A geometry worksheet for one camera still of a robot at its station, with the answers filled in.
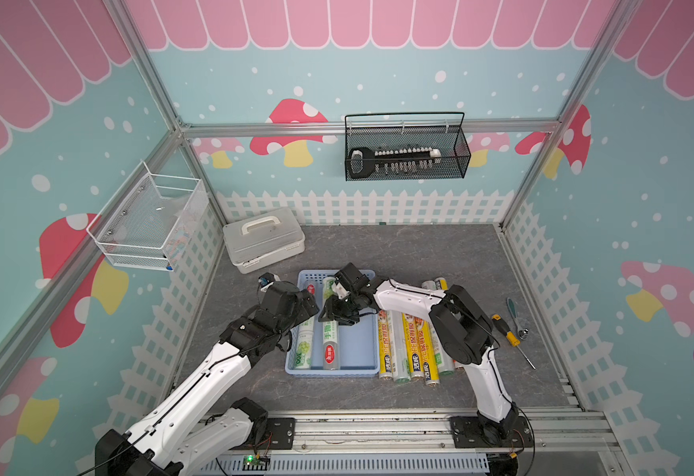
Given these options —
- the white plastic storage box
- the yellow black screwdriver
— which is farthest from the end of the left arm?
the yellow black screwdriver

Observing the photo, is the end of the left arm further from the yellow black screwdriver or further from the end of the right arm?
the yellow black screwdriver

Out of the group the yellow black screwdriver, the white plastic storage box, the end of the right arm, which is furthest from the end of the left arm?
the yellow black screwdriver

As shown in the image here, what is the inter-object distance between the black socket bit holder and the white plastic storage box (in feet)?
1.08

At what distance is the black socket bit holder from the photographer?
2.92 feet

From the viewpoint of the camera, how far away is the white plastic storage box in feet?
3.30

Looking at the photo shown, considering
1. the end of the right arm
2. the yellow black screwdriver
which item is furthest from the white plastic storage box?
the yellow black screwdriver

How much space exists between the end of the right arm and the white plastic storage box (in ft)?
1.00

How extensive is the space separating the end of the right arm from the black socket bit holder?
1.01ft

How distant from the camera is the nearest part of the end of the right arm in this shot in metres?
0.73

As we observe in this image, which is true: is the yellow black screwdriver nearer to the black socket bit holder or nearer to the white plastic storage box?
the black socket bit holder
